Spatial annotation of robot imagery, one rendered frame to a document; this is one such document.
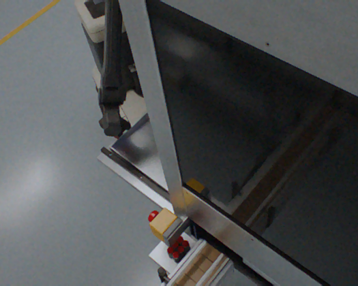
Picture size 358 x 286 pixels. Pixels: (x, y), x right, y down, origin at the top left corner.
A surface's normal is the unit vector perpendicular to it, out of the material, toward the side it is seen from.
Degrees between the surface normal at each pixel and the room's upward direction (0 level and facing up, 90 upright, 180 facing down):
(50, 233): 0
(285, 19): 90
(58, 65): 0
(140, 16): 90
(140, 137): 0
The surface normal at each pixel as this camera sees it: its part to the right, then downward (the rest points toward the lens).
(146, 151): -0.11, -0.55
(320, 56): -0.65, 0.67
